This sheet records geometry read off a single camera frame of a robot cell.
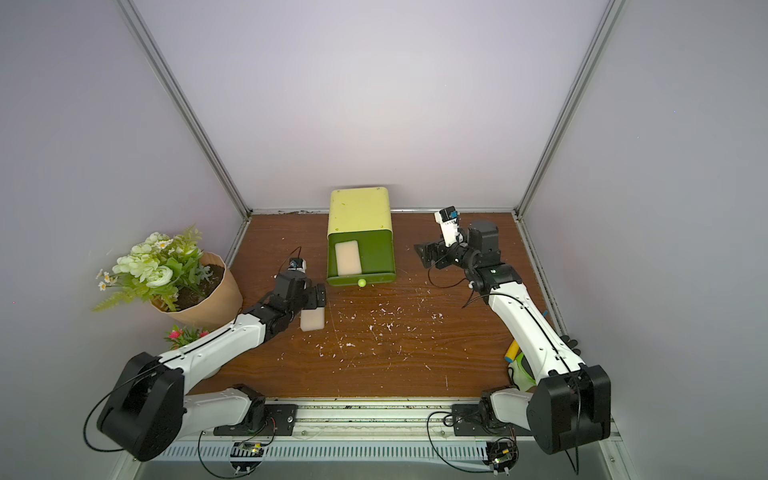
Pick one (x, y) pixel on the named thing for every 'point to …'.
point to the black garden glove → (521, 373)
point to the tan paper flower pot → (217, 303)
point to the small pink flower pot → (177, 338)
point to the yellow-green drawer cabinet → (360, 257)
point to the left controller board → (245, 456)
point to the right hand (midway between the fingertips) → (432, 232)
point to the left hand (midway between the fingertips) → (315, 285)
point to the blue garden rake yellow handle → (512, 351)
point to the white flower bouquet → (167, 271)
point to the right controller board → (502, 453)
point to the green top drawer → (362, 258)
